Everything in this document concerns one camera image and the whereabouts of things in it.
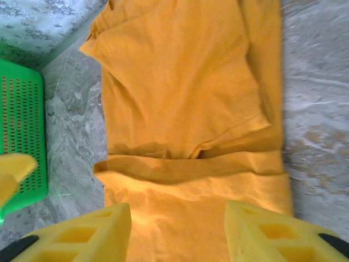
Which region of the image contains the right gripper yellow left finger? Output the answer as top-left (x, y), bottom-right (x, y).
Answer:
top-left (0, 203), bottom-right (133, 262)

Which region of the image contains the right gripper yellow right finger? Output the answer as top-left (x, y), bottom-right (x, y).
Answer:
top-left (224, 200), bottom-right (349, 262)

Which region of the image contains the orange t-shirt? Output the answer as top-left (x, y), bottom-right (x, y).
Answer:
top-left (79, 0), bottom-right (294, 262)

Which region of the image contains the green plastic laundry basket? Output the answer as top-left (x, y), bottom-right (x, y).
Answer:
top-left (0, 58), bottom-right (50, 219)

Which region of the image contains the aluminium table edge rail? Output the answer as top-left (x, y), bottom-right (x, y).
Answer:
top-left (35, 2), bottom-right (110, 72)

